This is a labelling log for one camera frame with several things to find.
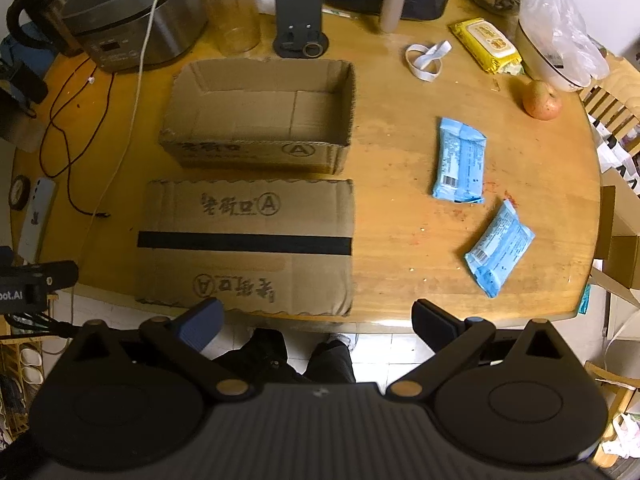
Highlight blue wipes pack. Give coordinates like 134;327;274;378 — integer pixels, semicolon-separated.
432;118;487;204
464;200;535;298

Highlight red apple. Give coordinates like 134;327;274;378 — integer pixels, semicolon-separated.
522;80;563;120

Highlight white charging cable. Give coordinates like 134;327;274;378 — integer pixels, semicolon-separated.
64;0;174;356

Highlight white bowl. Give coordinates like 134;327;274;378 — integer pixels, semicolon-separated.
515;18;592;92

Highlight yellow wet wipes pack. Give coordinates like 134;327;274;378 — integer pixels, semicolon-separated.
449;18;523;75

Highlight white elastic band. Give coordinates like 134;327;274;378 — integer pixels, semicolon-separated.
405;40;451;82

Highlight black phone stand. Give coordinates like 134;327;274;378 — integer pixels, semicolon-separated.
272;0;329;58

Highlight clear plastic bag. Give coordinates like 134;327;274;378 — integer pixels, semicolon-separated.
518;0;610;82

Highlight open cardboard box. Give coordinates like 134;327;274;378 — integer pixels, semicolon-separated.
158;58;356;174

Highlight cardboard box lid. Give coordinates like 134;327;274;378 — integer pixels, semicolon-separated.
136;180;355;316

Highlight black thin cable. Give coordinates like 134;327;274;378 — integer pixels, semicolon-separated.
38;56;116;219

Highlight small round black clock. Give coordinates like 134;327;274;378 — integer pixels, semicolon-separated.
9;174;30;211

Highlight wooden chair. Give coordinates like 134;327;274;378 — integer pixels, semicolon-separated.
578;84;639;141

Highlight clear bottle grey lid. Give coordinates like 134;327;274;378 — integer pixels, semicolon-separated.
202;0;260;56

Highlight steel rice cooker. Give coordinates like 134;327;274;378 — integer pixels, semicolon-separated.
6;0;206;73

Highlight wrapped chopsticks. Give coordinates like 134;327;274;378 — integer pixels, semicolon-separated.
322;6;358;20

